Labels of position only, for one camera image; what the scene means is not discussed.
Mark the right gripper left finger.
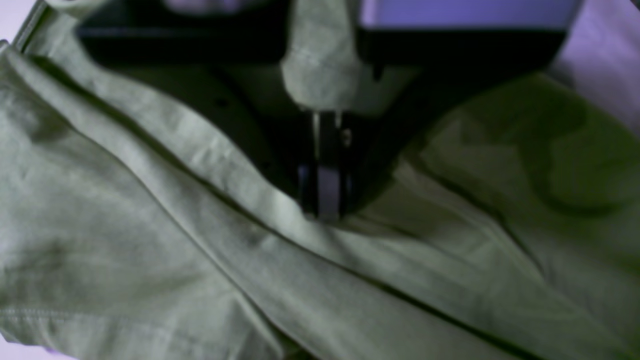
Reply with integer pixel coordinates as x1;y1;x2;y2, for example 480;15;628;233
75;0;319;219

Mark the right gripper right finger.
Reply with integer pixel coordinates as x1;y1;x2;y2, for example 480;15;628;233
318;0;582;222

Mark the green T-shirt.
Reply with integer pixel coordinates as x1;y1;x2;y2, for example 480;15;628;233
1;0;639;360

